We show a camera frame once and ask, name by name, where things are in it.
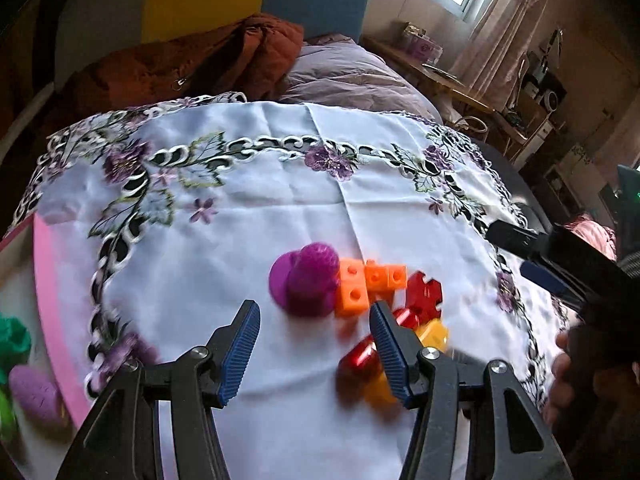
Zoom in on red puzzle piece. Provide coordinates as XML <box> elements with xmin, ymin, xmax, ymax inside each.
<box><xmin>404</xmin><ymin>270</ymin><xmax>445</xmax><ymax>322</ymax></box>

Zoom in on white floral embroidered tablecloth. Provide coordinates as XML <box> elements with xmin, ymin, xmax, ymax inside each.
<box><xmin>10</xmin><ymin>91</ymin><xmax>571</xmax><ymax>480</ymax></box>

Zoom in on amber plastic bead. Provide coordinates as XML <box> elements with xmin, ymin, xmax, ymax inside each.
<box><xmin>362</xmin><ymin>372</ymin><xmax>408</xmax><ymax>408</ymax></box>

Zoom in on black stereo speaker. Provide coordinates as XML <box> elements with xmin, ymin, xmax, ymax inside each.
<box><xmin>520</xmin><ymin>67</ymin><xmax>568</xmax><ymax>111</ymax></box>

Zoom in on purple oval toy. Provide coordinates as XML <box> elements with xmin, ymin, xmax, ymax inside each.
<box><xmin>9</xmin><ymin>365</ymin><xmax>63</xmax><ymax>423</ymax></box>

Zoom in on small red bead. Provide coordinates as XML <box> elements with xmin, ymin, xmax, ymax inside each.
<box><xmin>392</xmin><ymin>307</ymin><xmax>421</xmax><ymax>331</ymax></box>

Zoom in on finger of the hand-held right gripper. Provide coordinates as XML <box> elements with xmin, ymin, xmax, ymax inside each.
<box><xmin>519</xmin><ymin>259</ymin><xmax>587</xmax><ymax>312</ymax></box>
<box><xmin>486</xmin><ymin>221</ymin><xmax>556</xmax><ymax>262</ymax></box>

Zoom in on wooden bedside table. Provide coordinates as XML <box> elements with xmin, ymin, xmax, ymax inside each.
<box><xmin>362</xmin><ymin>35</ymin><xmax>531</xmax><ymax>146</ymax></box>

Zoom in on red cylinder bead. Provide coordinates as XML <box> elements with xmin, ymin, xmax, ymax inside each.
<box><xmin>339</xmin><ymin>335</ymin><xmax>383</xmax><ymax>378</ymax></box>

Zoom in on beige curtain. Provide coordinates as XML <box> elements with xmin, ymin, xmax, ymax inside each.
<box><xmin>450</xmin><ymin>0</ymin><xmax>556</xmax><ymax>111</ymax></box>

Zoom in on person's right hand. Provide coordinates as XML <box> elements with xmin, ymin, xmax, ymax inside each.
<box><xmin>542</xmin><ymin>330</ymin><xmax>591</xmax><ymax>426</ymax></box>

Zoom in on grey pillow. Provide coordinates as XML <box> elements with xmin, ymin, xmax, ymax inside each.
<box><xmin>277</xmin><ymin>32</ymin><xmax>446</xmax><ymax>126</ymax></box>

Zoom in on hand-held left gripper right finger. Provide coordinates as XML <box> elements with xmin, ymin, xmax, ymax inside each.
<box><xmin>369</xmin><ymin>300</ymin><xmax>573</xmax><ymax>480</ymax></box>

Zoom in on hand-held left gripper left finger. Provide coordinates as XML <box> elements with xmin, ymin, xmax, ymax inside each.
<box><xmin>56</xmin><ymin>299</ymin><xmax>262</xmax><ymax>480</ymax></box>

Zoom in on pink cloth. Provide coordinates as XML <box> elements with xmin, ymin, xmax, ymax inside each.
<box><xmin>570</xmin><ymin>212</ymin><xmax>618</xmax><ymax>261</ymax></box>

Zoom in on yellow bead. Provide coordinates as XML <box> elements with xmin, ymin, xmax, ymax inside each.
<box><xmin>415</xmin><ymin>319</ymin><xmax>450</xmax><ymax>353</ymax></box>

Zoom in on purple box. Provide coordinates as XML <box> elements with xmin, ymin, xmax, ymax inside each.
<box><xmin>400</xmin><ymin>22</ymin><xmax>443</xmax><ymax>63</ymax></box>

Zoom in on purple hat-shaped toy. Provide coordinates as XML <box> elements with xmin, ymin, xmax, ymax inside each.
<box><xmin>268</xmin><ymin>241</ymin><xmax>342</xmax><ymax>318</ymax></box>

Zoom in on light green plastic toy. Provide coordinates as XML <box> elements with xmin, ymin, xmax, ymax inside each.
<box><xmin>0</xmin><ymin>390</ymin><xmax>20</xmax><ymax>441</ymax></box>

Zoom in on orange linking cubes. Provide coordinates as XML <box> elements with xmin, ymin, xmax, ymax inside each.
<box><xmin>334</xmin><ymin>258</ymin><xmax>408</xmax><ymax>319</ymax></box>

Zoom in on rust brown blanket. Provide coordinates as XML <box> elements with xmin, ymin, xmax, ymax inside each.
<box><xmin>42</xmin><ymin>12</ymin><xmax>306</xmax><ymax>126</ymax></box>

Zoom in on pink rimmed white tray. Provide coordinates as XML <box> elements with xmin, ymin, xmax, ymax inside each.
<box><xmin>0</xmin><ymin>210</ymin><xmax>96</xmax><ymax>480</ymax></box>

